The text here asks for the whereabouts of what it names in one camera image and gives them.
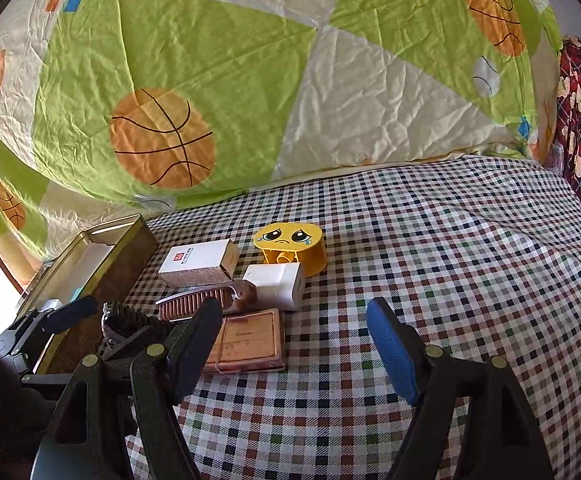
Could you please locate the gold tin box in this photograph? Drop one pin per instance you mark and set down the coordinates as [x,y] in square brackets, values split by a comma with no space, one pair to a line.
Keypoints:
[120,270]

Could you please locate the green basketball print quilt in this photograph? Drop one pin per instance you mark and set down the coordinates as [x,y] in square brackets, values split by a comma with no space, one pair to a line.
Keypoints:
[220,60]

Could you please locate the yellow sad face block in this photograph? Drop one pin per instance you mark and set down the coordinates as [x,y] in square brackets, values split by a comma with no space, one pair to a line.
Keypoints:
[310,257]

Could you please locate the checkered bed sheet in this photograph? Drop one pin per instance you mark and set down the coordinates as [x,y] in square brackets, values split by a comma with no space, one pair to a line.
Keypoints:
[420,240]

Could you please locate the plain white rectangular box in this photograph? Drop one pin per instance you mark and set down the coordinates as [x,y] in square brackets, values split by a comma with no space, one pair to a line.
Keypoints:
[275,282]

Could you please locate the brown box with rubber band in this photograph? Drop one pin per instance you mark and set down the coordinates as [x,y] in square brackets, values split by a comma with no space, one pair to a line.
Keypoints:
[250,340]

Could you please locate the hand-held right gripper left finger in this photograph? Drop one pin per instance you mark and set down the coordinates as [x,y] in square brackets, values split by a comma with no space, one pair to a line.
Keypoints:
[195,342]

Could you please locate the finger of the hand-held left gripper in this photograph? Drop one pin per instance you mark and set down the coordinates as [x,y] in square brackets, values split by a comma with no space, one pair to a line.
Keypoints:
[73,312]
[125,347]

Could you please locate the white paper liner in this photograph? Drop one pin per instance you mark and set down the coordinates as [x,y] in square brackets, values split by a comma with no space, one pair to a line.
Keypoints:
[83,260]

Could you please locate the white box with red label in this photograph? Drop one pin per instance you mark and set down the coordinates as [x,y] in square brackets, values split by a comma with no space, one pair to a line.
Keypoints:
[195,265]

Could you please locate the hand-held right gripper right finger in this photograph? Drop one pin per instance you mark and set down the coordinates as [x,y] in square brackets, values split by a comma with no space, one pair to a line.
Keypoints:
[395,350]

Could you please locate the brown wooden comb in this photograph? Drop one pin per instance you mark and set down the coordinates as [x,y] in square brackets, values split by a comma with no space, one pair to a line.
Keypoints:
[195,300]

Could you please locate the black bristle brush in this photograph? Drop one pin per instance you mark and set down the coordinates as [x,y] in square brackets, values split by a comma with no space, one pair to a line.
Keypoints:
[130,317]

